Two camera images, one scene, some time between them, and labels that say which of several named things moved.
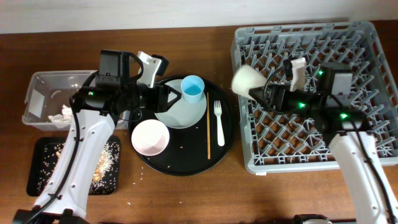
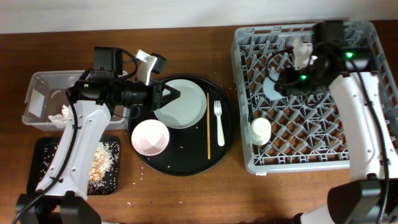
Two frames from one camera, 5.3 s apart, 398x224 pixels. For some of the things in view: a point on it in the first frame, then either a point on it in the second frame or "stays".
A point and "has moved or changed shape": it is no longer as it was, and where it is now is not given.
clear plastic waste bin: x=48 y=105 stays
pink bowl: x=150 y=137 stays
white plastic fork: x=217 y=109 stays
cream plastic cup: x=245 y=78 -> x=261 y=129
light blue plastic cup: x=192 y=86 has moved or changed shape
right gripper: x=275 y=90 -> x=287 y=78
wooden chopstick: x=208 y=129 stays
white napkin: x=66 y=116 stays
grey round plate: x=183 y=114 stays
